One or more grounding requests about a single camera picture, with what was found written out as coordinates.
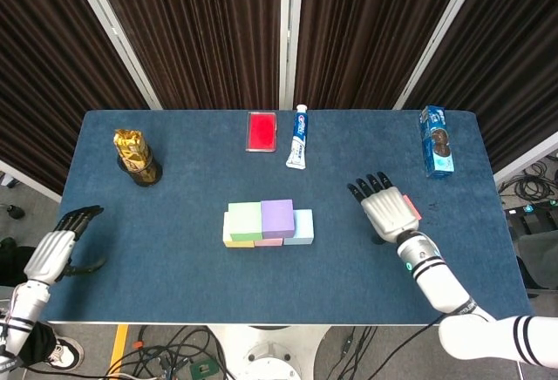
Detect red flat plastic case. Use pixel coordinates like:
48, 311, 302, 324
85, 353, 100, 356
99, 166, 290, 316
245, 111, 280, 153

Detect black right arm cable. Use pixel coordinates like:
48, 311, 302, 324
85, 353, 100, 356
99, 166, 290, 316
400, 313, 446, 380

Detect blue cookie box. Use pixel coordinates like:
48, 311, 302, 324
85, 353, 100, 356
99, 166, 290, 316
418, 105, 456, 180

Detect black floor cable tangle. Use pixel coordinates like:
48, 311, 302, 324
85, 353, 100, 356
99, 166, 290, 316
104, 325, 236, 380
496, 164, 558, 207
324, 325, 380, 380

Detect black box with green light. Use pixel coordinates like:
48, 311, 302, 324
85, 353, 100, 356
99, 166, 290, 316
503, 203, 558, 234

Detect light blue cube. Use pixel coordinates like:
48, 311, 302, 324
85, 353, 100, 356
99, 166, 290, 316
282, 208, 315, 247

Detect red-orange cube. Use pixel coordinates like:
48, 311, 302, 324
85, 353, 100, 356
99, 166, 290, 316
403, 194, 423, 221

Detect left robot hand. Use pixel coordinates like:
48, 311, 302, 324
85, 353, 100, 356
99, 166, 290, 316
24, 205, 108, 285

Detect yellow cube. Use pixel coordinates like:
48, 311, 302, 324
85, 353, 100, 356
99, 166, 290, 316
222, 212, 256, 249

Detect yellow floor tape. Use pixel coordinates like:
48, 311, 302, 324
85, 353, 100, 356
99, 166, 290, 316
108, 325, 131, 370

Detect dark brown pleated curtain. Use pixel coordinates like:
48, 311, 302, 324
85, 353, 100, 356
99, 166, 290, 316
0, 0, 152, 193
89, 0, 283, 111
403, 0, 558, 172
294, 0, 472, 111

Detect green cube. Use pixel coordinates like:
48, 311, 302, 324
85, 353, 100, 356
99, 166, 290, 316
228, 201, 264, 242

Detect white blue toothpaste tube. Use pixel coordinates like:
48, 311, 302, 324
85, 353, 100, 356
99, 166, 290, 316
285, 104, 310, 170

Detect green electronics box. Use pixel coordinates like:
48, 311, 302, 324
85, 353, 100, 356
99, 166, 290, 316
189, 360, 219, 379

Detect gold snack bag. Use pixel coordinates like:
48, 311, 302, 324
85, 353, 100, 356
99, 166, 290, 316
112, 128, 158, 183

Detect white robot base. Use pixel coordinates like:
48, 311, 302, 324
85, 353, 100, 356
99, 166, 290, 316
208, 325, 332, 380

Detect blue table cloth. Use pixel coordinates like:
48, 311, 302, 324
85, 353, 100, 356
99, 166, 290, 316
33, 109, 536, 324

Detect black mesh pen holder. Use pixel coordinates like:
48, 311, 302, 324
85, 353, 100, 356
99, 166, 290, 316
116, 144, 164, 188

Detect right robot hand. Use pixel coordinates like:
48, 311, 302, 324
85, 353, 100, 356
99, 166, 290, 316
347, 172, 421, 245

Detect purple cube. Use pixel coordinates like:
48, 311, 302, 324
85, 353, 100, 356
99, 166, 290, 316
260, 199, 296, 239

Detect black white sneaker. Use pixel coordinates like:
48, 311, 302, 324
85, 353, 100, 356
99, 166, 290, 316
46, 336, 85, 369

